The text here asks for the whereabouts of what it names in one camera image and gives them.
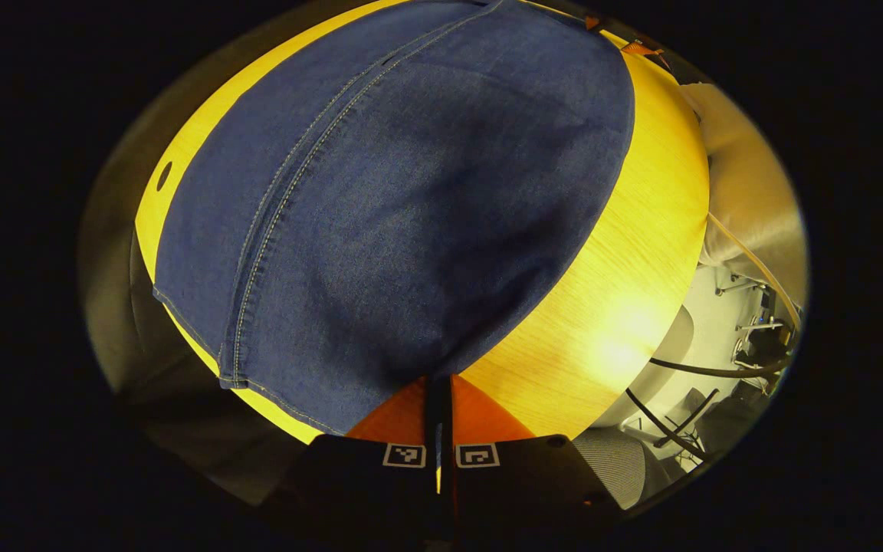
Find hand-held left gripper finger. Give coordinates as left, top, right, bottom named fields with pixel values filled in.
left=439, top=373, right=620, bottom=541
left=258, top=374, right=440, bottom=541

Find blue jeans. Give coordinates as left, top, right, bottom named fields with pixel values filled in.
left=153, top=0, right=636, bottom=436

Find grey mesh office chair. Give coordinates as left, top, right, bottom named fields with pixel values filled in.
left=573, top=387, right=720, bottom=511

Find grey metal stand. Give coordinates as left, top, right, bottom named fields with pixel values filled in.
left=716, top=272, right=795, bottom=369

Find white cable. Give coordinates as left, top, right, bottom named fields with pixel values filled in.
left=707, top=213, right=801, bottom=330

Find black cable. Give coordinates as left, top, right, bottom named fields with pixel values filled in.
left=648, top=349, right=795, bottom=380

